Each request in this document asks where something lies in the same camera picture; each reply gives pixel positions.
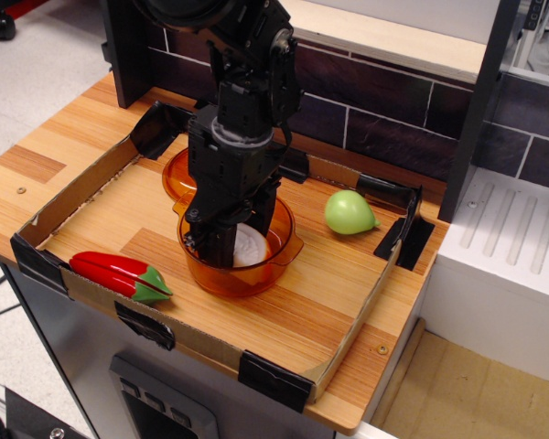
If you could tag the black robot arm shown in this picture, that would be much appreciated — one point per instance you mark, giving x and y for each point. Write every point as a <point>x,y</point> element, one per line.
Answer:
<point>252,59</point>

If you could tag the red toy chili pepper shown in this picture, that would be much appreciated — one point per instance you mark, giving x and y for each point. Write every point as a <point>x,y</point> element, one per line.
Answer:
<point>136,280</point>

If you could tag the green toy pear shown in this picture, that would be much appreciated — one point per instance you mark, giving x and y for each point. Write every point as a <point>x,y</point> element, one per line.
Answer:
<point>347,213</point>

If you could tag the white dish drainer sink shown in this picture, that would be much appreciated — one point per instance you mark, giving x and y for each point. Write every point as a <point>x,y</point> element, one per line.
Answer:
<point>489,288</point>

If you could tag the white and orange toy sushi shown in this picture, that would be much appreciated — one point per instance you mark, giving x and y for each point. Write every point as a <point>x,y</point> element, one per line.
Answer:
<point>250,247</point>

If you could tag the orange transparent plastic pot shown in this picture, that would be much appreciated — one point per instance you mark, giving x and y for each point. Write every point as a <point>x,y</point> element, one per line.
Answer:
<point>239,282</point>

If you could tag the grey oven control panel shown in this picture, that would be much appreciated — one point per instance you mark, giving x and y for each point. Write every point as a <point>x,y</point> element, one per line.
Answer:
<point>156,410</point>

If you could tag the orange transparent pot lid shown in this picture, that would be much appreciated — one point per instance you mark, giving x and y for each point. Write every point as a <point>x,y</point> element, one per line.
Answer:
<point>176,179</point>

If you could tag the black caster wheel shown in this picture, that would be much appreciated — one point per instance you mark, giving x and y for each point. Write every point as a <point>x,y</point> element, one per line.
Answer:
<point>7,27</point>

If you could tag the cardboard fence with black tape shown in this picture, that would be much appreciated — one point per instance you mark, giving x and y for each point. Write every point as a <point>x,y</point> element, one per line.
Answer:
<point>319,340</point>

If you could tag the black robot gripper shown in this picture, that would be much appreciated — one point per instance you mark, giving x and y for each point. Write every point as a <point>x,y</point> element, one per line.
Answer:
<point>237,180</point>

